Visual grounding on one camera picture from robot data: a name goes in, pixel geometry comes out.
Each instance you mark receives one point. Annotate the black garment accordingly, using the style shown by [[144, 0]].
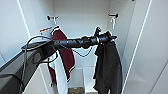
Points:
[[108, 66]]

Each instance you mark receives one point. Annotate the black wardrobe peg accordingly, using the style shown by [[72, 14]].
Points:
[[112, 15], [52, 17]]

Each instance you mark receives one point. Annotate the white wardrobe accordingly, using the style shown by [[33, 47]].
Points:
[[83, 20]]

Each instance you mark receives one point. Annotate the maroon white garment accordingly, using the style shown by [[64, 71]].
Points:
[[65, 53]]

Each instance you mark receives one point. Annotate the small orange strip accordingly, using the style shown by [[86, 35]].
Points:
[[46, 30]]

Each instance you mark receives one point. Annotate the brown wicker basket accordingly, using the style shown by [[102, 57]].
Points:
[[76, 90]]

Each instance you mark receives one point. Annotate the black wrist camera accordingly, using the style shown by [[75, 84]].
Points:
[[97, 31]]

